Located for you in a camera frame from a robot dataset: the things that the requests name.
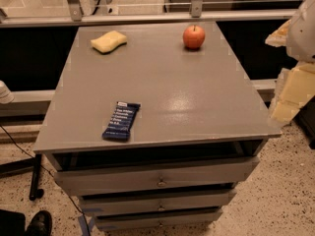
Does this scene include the red apple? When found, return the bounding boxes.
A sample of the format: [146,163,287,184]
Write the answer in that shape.
[183,25,206,49]

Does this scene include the yellow sponge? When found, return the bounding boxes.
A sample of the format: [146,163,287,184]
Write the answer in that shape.
[91,30,127,53]

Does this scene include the bottom grey drawer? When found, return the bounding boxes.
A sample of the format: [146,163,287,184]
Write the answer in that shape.
[95,206,222,231]

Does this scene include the grey drawer cabinet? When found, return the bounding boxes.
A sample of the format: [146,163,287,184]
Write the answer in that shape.
[32,21,284,232]

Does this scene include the grey drawer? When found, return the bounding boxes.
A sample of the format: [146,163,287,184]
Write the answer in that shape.
[95,206,222,231]
[55,156,259,196]
[80,189,236,215]

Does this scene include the top grey drawer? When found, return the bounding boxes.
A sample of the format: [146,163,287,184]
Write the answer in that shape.
[55,156,259,196]

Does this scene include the white cylindrical object at left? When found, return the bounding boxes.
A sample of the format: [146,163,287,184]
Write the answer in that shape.
[0,81,14,104]

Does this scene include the black metal stand leg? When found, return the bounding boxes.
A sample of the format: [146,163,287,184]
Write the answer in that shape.
[0,154,44,201]

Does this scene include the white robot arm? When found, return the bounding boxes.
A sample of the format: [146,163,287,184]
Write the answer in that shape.
[265,0,315,126]

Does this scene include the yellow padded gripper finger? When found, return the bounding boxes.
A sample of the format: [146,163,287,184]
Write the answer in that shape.
[269,62,315,124]
[265,20,291,47]

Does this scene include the black floor cable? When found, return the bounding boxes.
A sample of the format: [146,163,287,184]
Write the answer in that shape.
[0,124,89,236]

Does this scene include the middle grey drawer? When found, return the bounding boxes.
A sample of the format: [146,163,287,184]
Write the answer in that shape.
[80,189,236,215]

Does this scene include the grey metal railing frame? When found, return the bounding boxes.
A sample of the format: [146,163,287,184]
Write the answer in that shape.
[0,0,304,28]

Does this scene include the black shoe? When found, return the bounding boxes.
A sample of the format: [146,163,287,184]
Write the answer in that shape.
[24,210,52,236]

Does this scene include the blue rxbar blueberry wrapper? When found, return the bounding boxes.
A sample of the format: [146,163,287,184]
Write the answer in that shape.
[102,101,141,141]

